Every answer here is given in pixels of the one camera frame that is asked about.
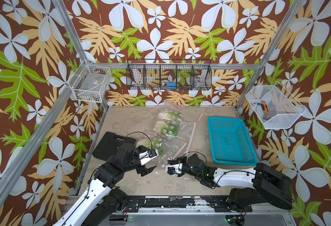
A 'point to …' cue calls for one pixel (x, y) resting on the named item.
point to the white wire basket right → (275, 107)
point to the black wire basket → (169, 74)
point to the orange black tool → (265, 114)
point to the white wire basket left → (90, 83)
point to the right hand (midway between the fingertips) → (168, 158)
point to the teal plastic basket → (231, 144)
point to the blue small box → (171, 85)
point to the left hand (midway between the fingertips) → (151, 154)
